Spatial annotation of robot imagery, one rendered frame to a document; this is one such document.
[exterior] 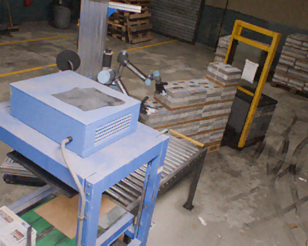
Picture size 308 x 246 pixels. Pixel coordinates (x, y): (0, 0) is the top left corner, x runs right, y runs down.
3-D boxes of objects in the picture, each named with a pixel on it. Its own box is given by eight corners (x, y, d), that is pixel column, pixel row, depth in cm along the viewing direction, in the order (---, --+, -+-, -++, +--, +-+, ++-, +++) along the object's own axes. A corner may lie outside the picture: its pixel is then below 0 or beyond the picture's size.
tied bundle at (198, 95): (170, 96, 456) (173, 81, 445) (186, 94, 472) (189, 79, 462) (187, 108, 430) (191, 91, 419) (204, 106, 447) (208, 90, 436)
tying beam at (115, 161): (63, 97, 253) (63, 85, 248) (167, 149, 211) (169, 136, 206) (-25, 123, 200) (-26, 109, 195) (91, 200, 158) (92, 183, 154)
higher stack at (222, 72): (188, 141, 527) (208, 62, 468) (202, 138, 544) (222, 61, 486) (205, 154, 500) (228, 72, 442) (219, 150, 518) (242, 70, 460)
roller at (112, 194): (89, 179, 282) (89, 175, 280) (133, 207, 262) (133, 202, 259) (85, 182, 279) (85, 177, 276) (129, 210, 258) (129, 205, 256)
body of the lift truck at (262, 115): (212, 129, 577) (224, 86, 541) (233, 124, 608) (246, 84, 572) (242, 150, 530) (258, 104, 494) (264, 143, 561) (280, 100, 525)
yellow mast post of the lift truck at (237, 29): (206, 125, 566) (235, 20, 487) (210, 124, 571) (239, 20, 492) (210, 127, 560) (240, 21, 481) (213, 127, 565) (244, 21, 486)
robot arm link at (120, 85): (108, 68, 339) (132, 111, 346) (102, 71, 330) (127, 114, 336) (117, 63, 333) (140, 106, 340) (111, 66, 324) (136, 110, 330)
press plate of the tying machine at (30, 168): (74, 129, 246) (74, 125, 245) (132, 161, 222) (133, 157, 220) (6, 157, 203) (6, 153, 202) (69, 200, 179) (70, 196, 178)
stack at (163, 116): (126, 155, 459) (134, 101, 422) (188, 141, 527) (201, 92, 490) (141, 172, 433) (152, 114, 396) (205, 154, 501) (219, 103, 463)
